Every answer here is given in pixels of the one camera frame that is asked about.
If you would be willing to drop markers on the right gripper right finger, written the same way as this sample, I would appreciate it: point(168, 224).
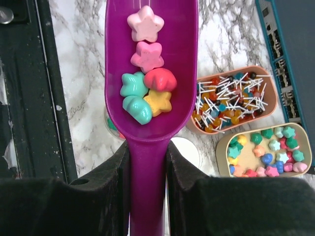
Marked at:
point(200, 205)

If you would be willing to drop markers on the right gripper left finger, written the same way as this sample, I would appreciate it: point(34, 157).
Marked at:
point(96, 204)

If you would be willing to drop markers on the beige tray of star candies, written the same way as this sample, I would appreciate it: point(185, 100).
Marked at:
point(275, 151)

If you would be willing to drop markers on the yellow star candy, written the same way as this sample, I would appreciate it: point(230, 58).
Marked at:
point(159, 102)

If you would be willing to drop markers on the clear plastic jar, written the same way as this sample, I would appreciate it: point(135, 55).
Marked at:
point(111, 127)

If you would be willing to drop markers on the teal star candy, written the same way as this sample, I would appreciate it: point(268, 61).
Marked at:
point(133, 84)
point(138, 108)

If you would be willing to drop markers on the red star candy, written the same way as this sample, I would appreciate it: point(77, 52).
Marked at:
point(160, 79)

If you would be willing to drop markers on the purple plastic scoop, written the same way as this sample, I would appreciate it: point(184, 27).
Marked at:
point(148, 143)

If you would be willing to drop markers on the light pink star candy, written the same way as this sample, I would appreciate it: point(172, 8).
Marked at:
point(145, 25)

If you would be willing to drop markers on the silver jar lid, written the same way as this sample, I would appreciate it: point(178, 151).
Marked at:
point(188, 150)

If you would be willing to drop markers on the black metal base rail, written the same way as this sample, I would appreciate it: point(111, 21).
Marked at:
point(37, 114)

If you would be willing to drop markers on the blue network switch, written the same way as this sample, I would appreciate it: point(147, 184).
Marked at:
point(289, 31)

